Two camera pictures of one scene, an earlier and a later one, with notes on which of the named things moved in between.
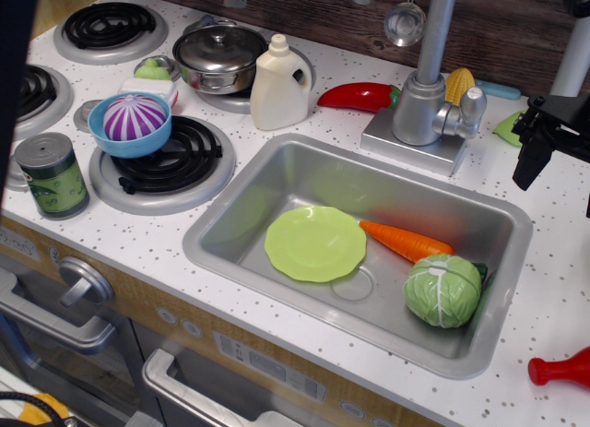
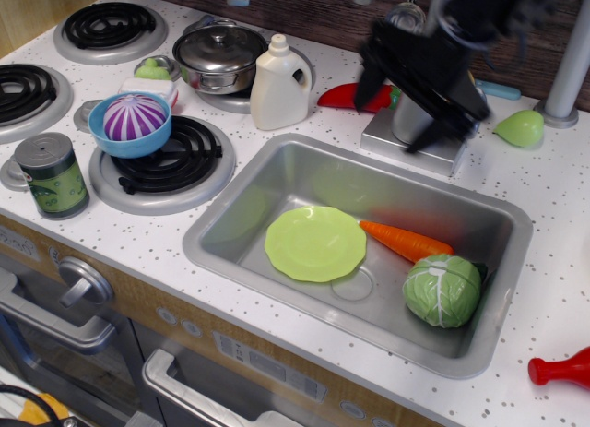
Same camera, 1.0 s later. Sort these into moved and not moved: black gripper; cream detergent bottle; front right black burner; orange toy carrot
Moved: black gripper
Not moved: front right black burner; cream detergent bottle; orange toy carrot
